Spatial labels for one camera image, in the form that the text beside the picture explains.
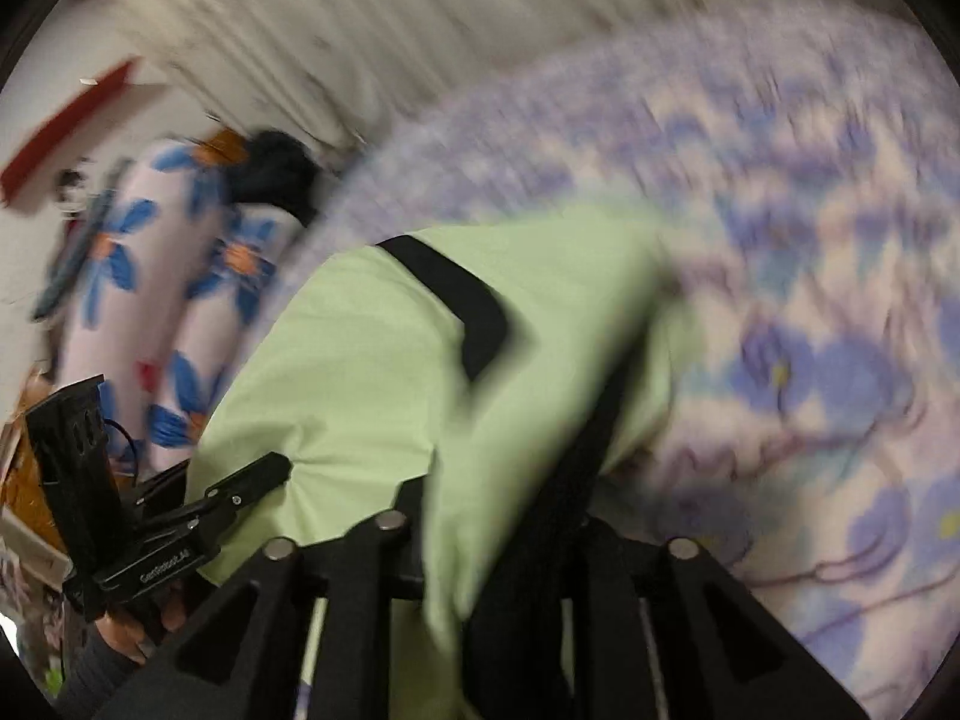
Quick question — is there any white blue-flowered rolled quilt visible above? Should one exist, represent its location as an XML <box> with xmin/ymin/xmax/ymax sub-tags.
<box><xmin>142</xmin><ymin>206</ymin><xmax>305</xmax><ymax>455</ymax></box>
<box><xmin>56</xmin><ymin>136</ymin><xmax>230</xmax><ymax>481</ymax></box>

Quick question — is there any purple floral fleece blanket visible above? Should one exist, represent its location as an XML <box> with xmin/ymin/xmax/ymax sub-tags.
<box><xmin>247</xmin><ymin>0</ymin><xmax>960</xmax><ymax>720</ymax></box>

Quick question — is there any pile of grey clothes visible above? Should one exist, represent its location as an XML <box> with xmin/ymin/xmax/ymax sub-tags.
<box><xmin>34</xmin><ymin>157</ymin><xmax>125</xmax><ymax>323</ymax></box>

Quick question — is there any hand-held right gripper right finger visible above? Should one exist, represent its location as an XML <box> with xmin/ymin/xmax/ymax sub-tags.
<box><xmin>568</xmin><ymin>516</ymin><xmax>872</xmax><ymax>720</ymax></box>

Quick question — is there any person's left hand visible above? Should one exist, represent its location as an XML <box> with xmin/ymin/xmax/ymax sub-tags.
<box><xmin>97</xmin><ymin>581</ymin><xmax>190</xmax><ymax>667</ymax></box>

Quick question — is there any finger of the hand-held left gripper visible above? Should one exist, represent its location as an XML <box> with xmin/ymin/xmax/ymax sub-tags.
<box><xmin>196</xmin><ymin>451</ymin><xmax>293</xmax><ymax>517</ymax></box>

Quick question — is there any green and black hooded jacket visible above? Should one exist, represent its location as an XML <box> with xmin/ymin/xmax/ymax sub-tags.
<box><xmin>184</xmin><ymin>199</ymin><xmax>713</xmax><ymax>720</ymax></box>

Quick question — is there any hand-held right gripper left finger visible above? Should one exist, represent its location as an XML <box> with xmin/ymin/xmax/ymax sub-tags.
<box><xmin>96</xmin><ymin>508</ymin><xmax>425</xmax><ymax>720</ymax></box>

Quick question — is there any black crumpled cloth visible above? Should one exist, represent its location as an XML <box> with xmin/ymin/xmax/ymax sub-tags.
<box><xmin>236</xmin><ymin>127</ymin><xmax>320</xmax><ymax>226</ymax></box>

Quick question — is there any red wall sticker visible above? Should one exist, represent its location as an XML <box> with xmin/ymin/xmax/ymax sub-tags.
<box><xmin>0</xmin><ymin>56</ymin><xmax>142</xmax><ymax>205</ymax></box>

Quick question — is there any white patterned curtain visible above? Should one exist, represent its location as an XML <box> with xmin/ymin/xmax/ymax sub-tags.
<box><xmin>97</xmin><ymin>0</ymin><xmax>901</xmax><ymax>158</ymax></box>

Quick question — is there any person's left forearm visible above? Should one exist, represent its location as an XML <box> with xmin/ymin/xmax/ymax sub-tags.
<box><xmin>54</xmin><ymin>630</ymin><xmax>155</xmax><ymax>720</ymax></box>

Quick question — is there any cartoon wall sticker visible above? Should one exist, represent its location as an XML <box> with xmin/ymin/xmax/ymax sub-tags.
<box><xmin>56</xmin><ymin>167</ymin><xmax>95</xmax><ymax>215</ymax></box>

